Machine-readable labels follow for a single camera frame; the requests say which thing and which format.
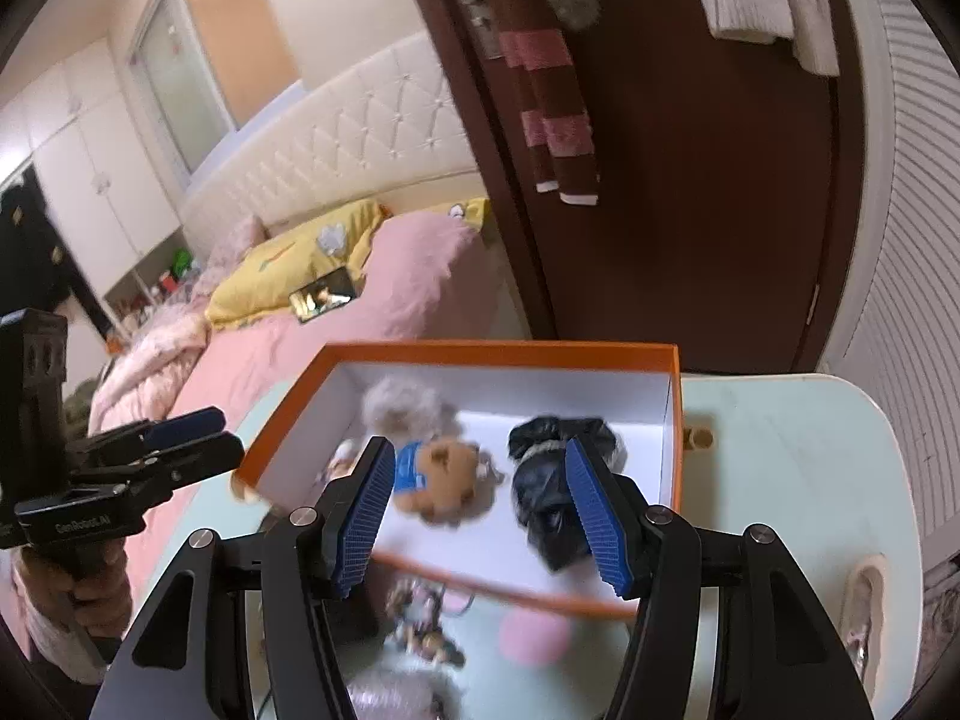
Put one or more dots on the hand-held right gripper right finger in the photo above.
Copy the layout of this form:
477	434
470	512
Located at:
592	510

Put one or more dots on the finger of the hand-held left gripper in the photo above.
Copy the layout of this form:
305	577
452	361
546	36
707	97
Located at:
202	457
187	424

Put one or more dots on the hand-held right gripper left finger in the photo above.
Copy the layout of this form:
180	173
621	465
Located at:
367	510

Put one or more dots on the black lace cloth pouch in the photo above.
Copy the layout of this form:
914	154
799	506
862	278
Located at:
555	487

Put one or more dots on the orange cardboard box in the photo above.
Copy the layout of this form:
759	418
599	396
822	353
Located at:
652	405

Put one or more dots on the person's left forearm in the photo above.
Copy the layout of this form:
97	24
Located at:
60	645

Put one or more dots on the person's left hand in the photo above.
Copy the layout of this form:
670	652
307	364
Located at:
45	577

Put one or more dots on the pink fluffy quilt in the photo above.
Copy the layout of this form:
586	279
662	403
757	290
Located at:
150	360

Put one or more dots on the black hanging garment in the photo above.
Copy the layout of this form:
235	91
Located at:
37	240

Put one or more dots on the green toy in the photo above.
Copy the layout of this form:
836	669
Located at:
180	262

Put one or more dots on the white wardrobe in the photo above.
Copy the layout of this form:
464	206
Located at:
90	165

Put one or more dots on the pink bed sheet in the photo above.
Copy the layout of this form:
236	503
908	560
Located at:
405	277

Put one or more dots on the small yellow pillow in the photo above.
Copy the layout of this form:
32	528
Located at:
471	211

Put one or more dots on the dark brown wooden door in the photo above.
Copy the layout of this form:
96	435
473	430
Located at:
675	202

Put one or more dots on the cream tufted headboard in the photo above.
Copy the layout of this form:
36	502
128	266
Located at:
337	127

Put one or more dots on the frosted glass door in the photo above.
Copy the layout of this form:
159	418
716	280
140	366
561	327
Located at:
202	67

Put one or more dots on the pink brown striped scarf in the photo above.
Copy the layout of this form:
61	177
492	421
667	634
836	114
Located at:
547	105

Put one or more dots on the white ribbed panel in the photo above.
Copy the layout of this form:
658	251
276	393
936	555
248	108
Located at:
900	240

